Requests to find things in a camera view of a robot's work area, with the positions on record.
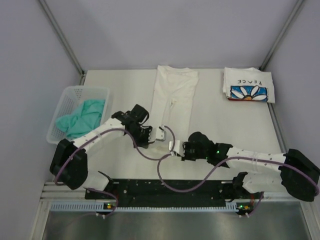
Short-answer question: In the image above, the teal t-shirt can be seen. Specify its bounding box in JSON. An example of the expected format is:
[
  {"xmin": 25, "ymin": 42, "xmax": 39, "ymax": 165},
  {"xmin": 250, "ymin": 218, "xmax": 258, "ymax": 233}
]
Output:
[{"xmin": 55, "ymin": 99, "xmax": 106, "ymax": 139}]

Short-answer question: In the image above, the white floral print t-shirt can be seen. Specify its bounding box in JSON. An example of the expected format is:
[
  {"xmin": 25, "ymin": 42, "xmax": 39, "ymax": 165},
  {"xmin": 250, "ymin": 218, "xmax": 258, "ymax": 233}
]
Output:
[{"xmin": 148, "ymin": 65, "xmax": 199, "ymax": 141}]

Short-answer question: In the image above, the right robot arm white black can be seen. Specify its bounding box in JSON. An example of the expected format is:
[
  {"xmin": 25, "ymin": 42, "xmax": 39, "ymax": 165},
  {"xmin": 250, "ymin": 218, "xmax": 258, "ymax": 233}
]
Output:
[{"xmin": 179, "ymin": 131, "xmax": 320, "ymax": 202}]

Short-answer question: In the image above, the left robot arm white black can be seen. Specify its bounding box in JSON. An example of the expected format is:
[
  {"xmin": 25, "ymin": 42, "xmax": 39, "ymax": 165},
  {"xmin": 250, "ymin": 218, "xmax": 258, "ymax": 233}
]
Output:
[{"xmin": 49, "ymin": 104, "xmax": 156, "ymax": 199}]

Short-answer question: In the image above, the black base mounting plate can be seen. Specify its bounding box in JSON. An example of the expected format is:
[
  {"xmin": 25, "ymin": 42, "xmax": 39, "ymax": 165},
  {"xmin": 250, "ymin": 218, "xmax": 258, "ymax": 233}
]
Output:
[{"xmin": 83, "ymin": 177, "xmax": 263, "ymax": 208}]

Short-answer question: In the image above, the folded white daisy t-shirt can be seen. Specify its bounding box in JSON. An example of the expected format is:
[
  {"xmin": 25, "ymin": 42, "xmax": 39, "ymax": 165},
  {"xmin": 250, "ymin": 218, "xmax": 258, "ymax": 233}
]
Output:
[{"xmin": 222, "ymin": 67, "xmax": 276, "ymax": 104}]

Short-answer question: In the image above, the white plastic laundry basket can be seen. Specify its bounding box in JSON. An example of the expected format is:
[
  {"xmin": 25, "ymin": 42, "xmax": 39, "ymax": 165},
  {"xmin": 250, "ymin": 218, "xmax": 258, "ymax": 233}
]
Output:
[{"xmin": 46, "ymin": 85, "xmax": 112, "ymax": 145}]

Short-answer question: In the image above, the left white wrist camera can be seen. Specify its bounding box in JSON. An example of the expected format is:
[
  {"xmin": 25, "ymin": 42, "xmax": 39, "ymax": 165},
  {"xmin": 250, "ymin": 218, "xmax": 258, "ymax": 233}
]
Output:
[{"xmin": 154, "ymin": 125, "xmax": 167, "ymax": 142}]

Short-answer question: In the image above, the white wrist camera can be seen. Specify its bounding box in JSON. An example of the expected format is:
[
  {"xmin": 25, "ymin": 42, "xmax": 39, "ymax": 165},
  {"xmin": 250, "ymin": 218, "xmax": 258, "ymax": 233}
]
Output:
[
  {"xmin": 154, "ymin": 125, "xmax": 167, "ymax": 142},
  {"xmin": 168, "ymin": 140, "xmax": 184, "ymax": 157}
]

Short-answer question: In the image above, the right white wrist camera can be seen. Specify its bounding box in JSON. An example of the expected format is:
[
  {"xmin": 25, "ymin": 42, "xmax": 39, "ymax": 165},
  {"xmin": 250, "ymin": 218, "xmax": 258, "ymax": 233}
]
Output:
[{"xmin": 168, "ymin": 140, "xmax": 184, "ymax": 157}]

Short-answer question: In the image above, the grey slotted cable duct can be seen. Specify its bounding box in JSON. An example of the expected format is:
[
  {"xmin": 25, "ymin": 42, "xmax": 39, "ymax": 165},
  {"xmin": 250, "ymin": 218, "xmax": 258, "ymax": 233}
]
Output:
[{"xmin": 50, "ymin": 201, "xmax": 244, "ymax": 213}]

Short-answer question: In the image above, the aluminium front frame rail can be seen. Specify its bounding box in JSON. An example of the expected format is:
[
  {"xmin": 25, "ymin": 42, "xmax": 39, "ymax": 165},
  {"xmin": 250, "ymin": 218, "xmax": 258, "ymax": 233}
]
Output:
[{"xmin": 40, "ymin": 182, "xmax": 299, "ymax": 202}]

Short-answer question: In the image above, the left aluminium corner post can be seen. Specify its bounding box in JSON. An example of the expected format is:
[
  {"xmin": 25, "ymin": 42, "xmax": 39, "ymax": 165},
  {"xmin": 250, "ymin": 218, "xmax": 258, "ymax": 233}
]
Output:
[{"xmin": 36, "ymin": 0, "xmax": 85, "ymax": 76}]

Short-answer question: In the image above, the aluminium corner post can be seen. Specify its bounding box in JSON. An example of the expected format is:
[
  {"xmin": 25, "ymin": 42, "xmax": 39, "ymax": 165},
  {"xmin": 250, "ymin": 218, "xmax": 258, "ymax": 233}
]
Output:
[
  {"xmin": 36, "ymin": 0, "xmax": 85, "ymax": 76},
  {"xmin": 259, "ymin": 0, "xmax": 307, "ymax": 71}
]

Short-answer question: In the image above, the right aluminium corner post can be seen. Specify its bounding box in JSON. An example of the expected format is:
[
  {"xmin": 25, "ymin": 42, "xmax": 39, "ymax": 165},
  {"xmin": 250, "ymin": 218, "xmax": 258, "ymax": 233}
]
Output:
[{"xmin": 259, "ymin": 0, "xmax": 307, "ymax": 71}]

